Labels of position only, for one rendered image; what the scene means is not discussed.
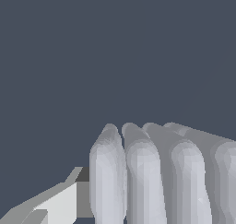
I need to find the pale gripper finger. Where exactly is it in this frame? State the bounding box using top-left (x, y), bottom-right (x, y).
top-left (0, 166), bottom-right (95, 224)

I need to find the grey ridged lumpy object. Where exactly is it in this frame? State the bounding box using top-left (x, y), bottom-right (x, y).
top-left (88, 122), bottom-right (236, 224)

